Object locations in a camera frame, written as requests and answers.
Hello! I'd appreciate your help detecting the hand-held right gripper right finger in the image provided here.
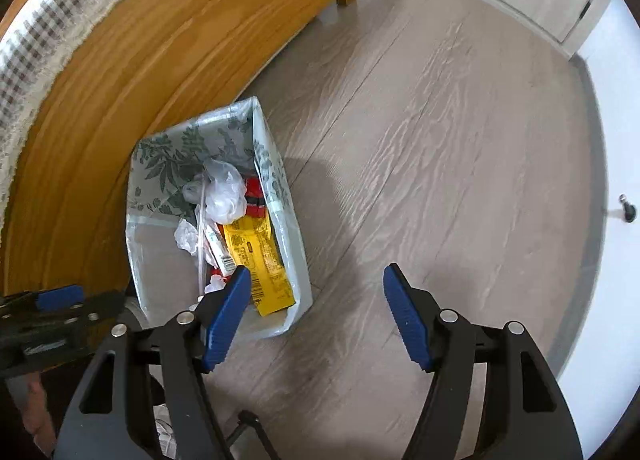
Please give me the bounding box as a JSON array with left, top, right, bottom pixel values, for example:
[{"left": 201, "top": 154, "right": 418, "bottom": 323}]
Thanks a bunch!
[{"left": 383, "top": 263, "right": 583, "bottom": 460}]

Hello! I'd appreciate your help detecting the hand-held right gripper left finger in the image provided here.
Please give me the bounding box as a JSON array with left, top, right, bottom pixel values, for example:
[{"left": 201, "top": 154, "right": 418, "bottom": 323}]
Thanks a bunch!
[{"left": 55, "top": 265, "right": 252, "bottom": 460}]

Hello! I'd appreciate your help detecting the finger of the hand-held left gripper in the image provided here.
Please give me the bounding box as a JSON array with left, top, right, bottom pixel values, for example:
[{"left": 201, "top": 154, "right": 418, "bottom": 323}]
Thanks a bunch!
[
  {"left": 82, "top": 290, "right": 126, "bottom": 325},
  {"left": 0, "top": 285, "right": 85, "bottom": 315}
]

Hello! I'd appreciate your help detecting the yellow snack packet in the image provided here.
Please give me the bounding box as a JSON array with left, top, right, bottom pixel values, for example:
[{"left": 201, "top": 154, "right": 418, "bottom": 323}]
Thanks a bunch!
[{"left": 221, "top": 217, "right": 295, "bottom": 317}]

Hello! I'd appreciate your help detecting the floral waste bin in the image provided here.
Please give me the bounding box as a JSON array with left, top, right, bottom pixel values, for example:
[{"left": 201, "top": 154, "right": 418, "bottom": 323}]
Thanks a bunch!
[{"left": 125, "top": 96, "right": 314, "bottom": 339}]

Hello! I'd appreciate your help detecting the white barcode wrapper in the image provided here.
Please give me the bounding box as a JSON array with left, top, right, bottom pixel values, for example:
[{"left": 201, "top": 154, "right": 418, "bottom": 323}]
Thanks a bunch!
[{"left": 202, "top": 220, "right": 237, "bottom": 277}]

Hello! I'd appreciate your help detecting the white tissue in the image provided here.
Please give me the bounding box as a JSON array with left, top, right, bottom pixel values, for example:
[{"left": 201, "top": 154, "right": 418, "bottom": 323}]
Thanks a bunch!
[{"left": 174, "top": 219, "right": 201, "bottom": 255}]

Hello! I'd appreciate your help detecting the red snack packet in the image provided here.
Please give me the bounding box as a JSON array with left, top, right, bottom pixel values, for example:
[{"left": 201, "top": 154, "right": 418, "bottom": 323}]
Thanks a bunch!
[{"left": 243, "top": 177, "right": 269, "bottom": 218}]

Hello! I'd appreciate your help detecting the white plastic bag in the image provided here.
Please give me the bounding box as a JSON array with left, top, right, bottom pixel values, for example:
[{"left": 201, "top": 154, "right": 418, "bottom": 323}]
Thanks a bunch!
[{"left": 182, "top": 158, "right": 247, "bottom": 223}]

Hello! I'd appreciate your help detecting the person's left hand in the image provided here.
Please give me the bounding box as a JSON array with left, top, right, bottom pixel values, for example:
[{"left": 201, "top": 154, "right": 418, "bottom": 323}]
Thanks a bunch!
[{"left": 22, "top": 380, "right": 57, "bottom": 456}]

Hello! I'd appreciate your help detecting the black metal stand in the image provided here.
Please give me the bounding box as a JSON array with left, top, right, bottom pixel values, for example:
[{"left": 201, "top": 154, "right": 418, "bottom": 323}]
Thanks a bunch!
[{"left": 227, "top": 410, "right": 281, "bottom": 460}]

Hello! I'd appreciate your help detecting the wooden bed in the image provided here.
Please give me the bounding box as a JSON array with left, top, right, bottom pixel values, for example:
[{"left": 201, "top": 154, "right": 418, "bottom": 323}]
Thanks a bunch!
[{"left": 0, "top": 0, "right": 359, "bottom": 297}]

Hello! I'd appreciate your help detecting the brown checked blanket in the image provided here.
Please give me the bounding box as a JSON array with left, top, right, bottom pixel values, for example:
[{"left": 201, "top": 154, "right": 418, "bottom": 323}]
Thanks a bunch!
[{"left": 0, "top": 0, "right": 203, "bottom": 113}]

